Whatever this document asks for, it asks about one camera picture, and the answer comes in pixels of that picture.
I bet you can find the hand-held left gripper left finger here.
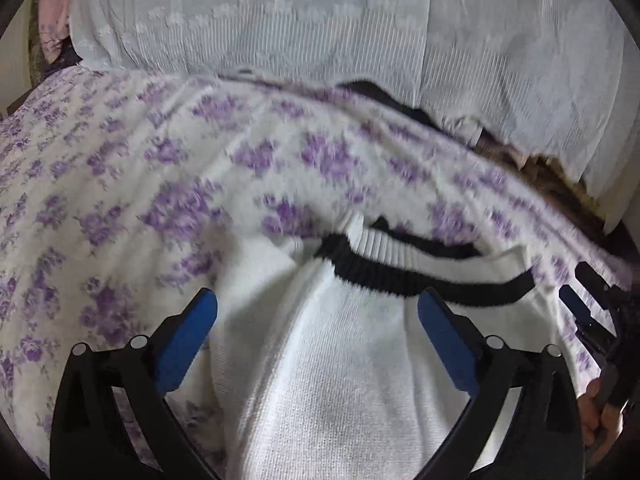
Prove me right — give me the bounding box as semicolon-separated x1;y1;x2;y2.
50;287;221;480

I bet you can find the white lace cover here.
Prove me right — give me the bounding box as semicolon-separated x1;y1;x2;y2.
67;0;640;233

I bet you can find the purple floral bedsheet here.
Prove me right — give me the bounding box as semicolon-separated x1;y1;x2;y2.
0;67;636;480

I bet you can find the white sweater with black trim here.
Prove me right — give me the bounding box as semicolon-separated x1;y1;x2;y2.
200;212;576;480

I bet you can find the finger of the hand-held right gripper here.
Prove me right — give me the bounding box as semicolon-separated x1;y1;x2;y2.
559;284;617;357
575;262;632;311

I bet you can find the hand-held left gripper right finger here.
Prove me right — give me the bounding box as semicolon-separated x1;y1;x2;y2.
417;287;586;480

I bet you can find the dark green patterned panel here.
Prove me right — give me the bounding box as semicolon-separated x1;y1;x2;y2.
27;5;51;86

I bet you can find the person's right hand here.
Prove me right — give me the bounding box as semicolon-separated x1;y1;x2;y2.
575;379;627;450

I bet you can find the pink floral cloth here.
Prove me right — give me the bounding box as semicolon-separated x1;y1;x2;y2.
37;0;76;63

